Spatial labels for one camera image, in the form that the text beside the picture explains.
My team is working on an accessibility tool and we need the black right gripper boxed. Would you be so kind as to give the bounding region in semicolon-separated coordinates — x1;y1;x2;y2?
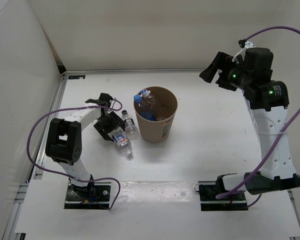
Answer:
199;52;253;92

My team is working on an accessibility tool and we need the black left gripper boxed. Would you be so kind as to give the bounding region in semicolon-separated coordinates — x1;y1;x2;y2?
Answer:
93;111;125;142

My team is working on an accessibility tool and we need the orange blue label bottle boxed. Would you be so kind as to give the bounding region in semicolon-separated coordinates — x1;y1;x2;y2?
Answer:
112;129;133;158

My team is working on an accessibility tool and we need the black label plastic bottle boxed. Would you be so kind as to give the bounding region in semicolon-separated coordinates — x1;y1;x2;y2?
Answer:
121;110;139;141

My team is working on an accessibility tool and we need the blue label water bottle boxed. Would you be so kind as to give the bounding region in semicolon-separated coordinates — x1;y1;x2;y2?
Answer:
133;94;155;122

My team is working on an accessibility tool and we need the clear unlabelled plastic bottle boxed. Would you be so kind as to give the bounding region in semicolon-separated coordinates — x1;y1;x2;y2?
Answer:
141;89;167;121

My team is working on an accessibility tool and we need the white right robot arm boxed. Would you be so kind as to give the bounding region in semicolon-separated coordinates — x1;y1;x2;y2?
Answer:
199;47;300;200

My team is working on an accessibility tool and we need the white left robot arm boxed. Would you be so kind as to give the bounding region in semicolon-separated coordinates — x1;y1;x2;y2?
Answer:
45;93;124;200

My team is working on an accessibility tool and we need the brown cylindrical waste bin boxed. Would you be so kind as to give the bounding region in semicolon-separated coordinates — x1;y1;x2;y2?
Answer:
133;86;178;143

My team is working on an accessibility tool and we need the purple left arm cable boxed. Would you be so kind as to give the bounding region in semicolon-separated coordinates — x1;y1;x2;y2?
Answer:
26;98;122;210

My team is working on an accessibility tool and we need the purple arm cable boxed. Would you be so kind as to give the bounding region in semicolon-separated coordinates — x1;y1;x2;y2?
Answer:
214;25;300;208
26;98;122;210

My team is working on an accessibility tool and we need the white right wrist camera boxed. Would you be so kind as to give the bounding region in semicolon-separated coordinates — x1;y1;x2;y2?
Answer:
238;38;256;50

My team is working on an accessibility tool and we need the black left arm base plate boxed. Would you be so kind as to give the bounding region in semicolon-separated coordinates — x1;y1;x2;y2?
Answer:
64;182;111;210

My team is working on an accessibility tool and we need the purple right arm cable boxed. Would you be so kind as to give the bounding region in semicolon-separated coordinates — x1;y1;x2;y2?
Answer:
214;25;300;208

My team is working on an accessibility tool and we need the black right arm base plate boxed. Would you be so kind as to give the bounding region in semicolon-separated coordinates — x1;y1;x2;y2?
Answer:
194;181;248;212

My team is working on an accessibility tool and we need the aluminium right table rail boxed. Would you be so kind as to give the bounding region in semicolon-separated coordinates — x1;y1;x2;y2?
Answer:
287;189;300;240

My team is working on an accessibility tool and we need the aluminium table rail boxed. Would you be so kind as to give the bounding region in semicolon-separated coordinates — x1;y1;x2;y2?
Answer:
287;189;300;240
0;74;63;240

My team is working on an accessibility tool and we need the aluminium left table rail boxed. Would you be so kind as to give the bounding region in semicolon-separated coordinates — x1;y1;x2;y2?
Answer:
0;74;63;240

